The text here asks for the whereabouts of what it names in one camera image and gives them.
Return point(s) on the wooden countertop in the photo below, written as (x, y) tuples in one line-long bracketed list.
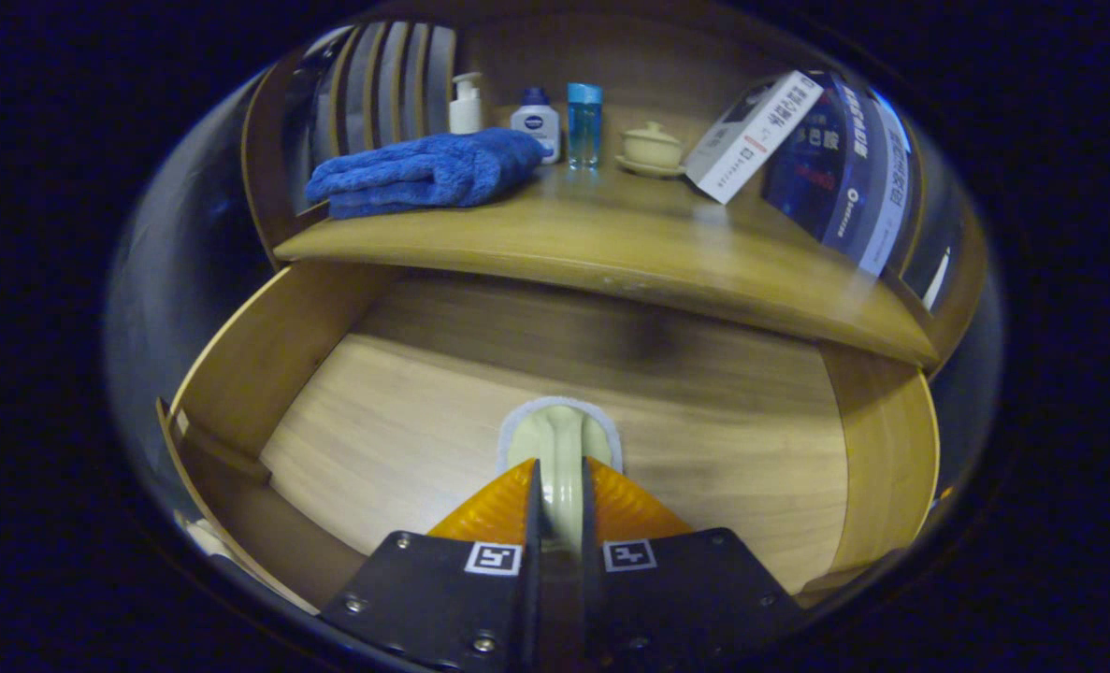
[(611, 243)]

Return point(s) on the cream lidded teacup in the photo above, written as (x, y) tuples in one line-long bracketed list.
[(651, 150)]

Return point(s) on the pale blue book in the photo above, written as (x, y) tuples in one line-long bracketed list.
[(886, 215)]

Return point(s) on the white bottle with blue cap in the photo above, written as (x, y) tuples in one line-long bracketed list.
[(536, 126)]

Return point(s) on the blue folded towel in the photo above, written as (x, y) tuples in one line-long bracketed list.
[(424, 173)]

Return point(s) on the black backdrop cloth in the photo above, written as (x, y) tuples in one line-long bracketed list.
[(171, 280)]

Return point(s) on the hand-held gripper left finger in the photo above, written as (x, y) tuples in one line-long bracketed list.
[(531, 598)]

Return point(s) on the white book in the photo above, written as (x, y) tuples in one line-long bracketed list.
[(751, 140)]

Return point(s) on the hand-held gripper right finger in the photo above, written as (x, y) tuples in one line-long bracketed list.
[(592, 523)]

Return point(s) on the white pump bottle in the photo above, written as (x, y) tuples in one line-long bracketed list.
[(466, 112)]

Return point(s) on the clear blue bottle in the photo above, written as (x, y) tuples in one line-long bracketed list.
[(584, 126)]

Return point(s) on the dark blue book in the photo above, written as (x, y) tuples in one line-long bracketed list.
[(812, 168)]

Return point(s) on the wooden drawer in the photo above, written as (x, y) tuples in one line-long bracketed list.
[(424, 430)]

